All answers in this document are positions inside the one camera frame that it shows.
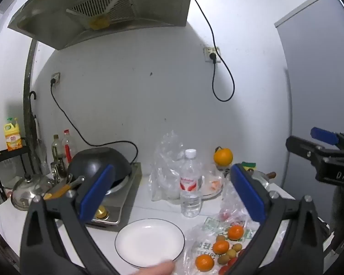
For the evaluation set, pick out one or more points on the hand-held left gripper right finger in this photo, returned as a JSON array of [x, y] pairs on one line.
[[248, 194]]

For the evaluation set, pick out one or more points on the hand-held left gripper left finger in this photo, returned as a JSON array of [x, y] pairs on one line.
[[97, 192]]

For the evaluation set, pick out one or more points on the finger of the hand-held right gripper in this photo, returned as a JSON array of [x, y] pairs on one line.
[[322, 135], [301, 149]]

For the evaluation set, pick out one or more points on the tangerine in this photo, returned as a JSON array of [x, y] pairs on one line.
[[235, 232], [220, 247], [204, 262]]

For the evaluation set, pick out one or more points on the longan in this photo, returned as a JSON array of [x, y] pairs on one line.
[[223, 259], [220, 238], [231, 253], [236, 247]]

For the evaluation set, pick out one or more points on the green printed plastic bag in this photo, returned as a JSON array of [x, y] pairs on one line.
[[206, 226]]

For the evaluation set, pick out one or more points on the cherry tomato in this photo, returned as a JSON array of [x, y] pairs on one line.
[[225, 214], [232, 261], [224, 269]]

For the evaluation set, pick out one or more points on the white plate with black rim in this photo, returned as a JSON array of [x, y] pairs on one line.
[[149, 242]]

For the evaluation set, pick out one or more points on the person's left hand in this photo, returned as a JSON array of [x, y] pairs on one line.
[[157, 269]]

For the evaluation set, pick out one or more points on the crumpled clear plastic bag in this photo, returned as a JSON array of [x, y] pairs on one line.
[[232, 203]]

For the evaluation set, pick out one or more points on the brass stove knob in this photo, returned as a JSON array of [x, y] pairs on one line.
[[101, 212]]

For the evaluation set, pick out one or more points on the green yellow sponge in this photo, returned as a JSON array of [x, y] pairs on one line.
[[248, 165]]

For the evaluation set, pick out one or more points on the steel countertop stove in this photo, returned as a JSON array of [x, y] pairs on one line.
[[129, 183]]

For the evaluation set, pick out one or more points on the white bowl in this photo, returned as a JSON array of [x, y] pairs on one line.
[[215, 184]]

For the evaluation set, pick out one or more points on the large orange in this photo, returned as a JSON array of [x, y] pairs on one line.
[[223, 157]]

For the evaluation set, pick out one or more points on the red label sauce bottle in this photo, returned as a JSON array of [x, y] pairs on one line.
[[68, 149]]

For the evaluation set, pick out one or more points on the dark oil bottle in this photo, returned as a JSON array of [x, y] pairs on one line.
[[56, 151]]

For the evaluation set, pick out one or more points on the clear plastic water bottle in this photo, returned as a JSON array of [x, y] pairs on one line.
[[191, 183]]

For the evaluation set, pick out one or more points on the yellow dish soap bottle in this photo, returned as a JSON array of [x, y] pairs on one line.
[[13, 140]]

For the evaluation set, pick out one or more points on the dark vertical pipe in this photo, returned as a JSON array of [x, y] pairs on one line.
[[28, 91]]

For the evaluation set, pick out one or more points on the yellow oil cup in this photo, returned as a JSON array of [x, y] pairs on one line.
[[99, 23]]

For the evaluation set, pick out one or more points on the steel range hood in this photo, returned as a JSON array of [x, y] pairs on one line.
[[60, 14]]

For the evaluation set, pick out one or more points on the white wall socket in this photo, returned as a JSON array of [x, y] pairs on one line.
[[207, 52], [56, 77]]

